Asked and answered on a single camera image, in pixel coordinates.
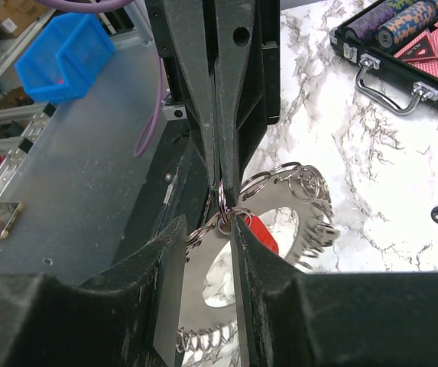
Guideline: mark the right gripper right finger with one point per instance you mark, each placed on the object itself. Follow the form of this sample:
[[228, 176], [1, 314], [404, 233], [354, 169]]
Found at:
[[289, 318]]

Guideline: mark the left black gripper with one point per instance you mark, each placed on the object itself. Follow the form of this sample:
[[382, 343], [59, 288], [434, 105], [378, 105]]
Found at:
[[228, 50]]

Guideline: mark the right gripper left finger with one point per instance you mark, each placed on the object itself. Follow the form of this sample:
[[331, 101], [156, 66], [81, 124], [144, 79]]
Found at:
[[126, 315]]

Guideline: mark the red tag key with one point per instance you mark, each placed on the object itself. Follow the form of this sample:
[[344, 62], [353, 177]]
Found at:
[[260, 231]]

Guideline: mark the blue plastic bin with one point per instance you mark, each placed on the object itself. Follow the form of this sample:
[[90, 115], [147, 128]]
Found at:
[[64, 60]]

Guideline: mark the black poker chip case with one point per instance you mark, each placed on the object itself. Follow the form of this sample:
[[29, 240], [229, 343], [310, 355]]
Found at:
[[396, 41]]

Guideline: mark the black front mounting rail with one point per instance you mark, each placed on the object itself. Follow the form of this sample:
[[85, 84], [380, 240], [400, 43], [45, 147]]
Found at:
[[175, 184]]

